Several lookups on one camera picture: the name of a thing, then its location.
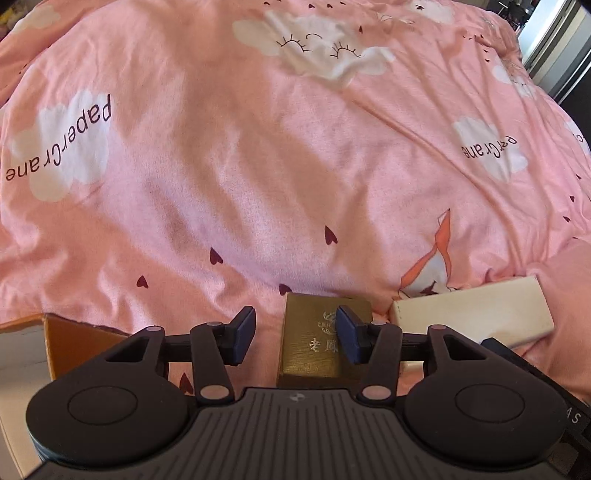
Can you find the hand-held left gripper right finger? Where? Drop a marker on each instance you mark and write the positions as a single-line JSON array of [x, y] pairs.
[[348, 334]]

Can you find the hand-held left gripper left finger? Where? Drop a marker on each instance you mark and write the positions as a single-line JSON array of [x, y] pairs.
[[243, 334]]

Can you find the small gold box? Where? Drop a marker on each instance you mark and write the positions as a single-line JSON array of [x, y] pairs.
[[309, 346]]

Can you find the orange cardboard box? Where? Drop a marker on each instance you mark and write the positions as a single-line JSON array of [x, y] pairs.
[[69, 344]]

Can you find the long white box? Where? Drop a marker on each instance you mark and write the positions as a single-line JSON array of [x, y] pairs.
[[471, 318]]

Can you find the pink printed blanket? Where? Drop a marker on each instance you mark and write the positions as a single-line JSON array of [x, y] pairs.
[[277, 161]]

